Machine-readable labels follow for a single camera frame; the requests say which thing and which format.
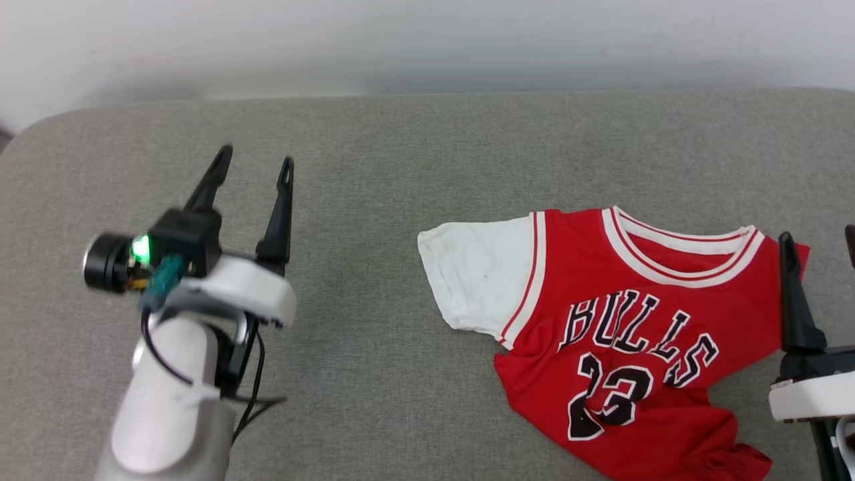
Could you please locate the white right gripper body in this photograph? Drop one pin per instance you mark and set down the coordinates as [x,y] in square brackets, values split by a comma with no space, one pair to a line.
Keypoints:
[815,391]

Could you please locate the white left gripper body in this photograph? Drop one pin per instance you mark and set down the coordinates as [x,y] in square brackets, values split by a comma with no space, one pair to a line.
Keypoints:
[247,287]

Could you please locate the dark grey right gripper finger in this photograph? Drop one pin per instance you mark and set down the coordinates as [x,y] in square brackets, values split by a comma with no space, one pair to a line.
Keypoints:
[796,314]
[851,244]

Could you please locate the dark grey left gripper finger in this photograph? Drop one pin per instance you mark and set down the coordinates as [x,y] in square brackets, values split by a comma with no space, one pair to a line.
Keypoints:
[277,227]
[208,184]

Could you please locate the red white basketball jersey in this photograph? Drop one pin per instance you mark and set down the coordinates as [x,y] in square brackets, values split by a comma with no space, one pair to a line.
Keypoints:
[601,280]

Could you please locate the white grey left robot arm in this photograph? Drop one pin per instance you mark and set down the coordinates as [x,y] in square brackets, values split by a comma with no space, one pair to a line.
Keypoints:
[160,414]

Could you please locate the grey fabric sofa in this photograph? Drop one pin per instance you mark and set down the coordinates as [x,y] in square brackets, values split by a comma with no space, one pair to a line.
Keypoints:
[401,167]

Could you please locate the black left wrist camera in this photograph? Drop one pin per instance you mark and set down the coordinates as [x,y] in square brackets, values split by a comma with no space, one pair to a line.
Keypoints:
[190,237]

